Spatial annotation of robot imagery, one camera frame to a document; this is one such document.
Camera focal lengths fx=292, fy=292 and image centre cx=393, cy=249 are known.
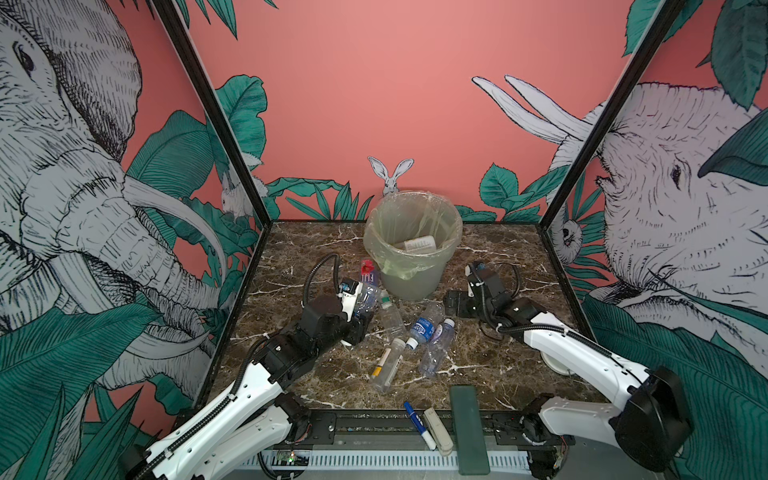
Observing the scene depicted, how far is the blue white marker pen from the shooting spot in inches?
28.5

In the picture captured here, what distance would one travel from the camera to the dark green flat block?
70 cm

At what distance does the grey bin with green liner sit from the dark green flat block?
1.04 ft

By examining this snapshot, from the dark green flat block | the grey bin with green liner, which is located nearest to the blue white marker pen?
the dark green flat block

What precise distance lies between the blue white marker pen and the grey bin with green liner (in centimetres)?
35

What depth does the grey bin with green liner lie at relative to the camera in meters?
0.79

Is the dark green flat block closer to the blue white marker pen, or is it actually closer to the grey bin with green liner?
the blue white marker pen

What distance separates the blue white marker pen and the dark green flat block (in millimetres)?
60
